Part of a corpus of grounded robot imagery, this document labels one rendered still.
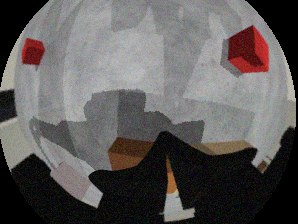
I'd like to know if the red cube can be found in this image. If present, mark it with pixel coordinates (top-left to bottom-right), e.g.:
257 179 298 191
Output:
21 37 45 65
227 26 270 73

